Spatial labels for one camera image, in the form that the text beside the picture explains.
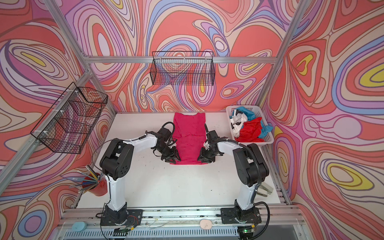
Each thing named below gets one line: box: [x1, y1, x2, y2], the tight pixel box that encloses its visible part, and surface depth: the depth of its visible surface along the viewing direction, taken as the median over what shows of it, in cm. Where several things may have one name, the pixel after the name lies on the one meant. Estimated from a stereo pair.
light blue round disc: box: [71, 221, 87, 232], surface depth 71 cm
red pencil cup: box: [82, 173, 108, 197], surface depth 77 cm
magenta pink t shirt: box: [169, 112, 208, 165], surface depth 105 cm
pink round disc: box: [200, 219, 212, 230], surface depth 72 cm
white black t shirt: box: [230, 109, 248, 138], surface depth 104 cm
